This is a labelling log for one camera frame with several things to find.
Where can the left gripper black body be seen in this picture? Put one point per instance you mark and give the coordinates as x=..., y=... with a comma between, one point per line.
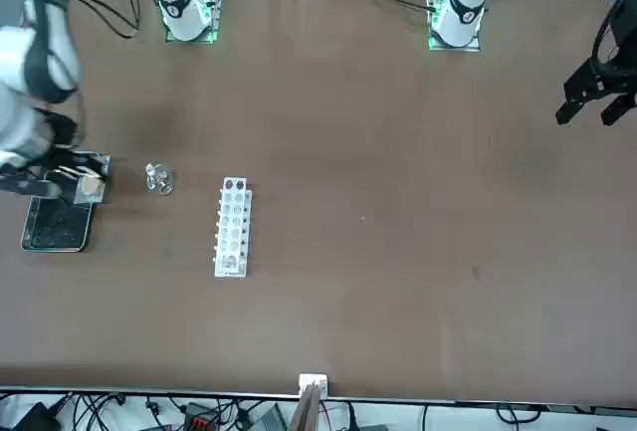
x=624, y=23

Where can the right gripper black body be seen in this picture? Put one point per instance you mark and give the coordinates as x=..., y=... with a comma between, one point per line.
x=30, y=185

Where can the glass alcohol lamp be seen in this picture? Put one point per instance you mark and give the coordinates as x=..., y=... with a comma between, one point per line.
x=161, y=184

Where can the glass test tube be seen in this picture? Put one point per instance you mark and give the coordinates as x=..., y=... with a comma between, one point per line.
x=229, y=263

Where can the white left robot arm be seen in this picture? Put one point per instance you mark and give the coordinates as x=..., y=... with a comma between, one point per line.
x=463, y=8

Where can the white test tube rack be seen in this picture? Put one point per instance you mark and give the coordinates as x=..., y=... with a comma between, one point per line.
x=234, y=212

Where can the black power adapter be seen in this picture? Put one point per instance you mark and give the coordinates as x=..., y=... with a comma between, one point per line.
x=37, y=416

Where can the orange black connector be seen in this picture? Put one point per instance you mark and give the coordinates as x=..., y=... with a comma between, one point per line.
x=199, y=421

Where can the grey power adapter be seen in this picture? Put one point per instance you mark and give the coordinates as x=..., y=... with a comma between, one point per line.
x=269, y=418

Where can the white post bracket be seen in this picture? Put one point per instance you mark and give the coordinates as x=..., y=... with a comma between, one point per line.
x=306, y=380

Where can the aluminium frame post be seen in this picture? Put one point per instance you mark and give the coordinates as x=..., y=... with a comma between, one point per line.
x=306, y=411

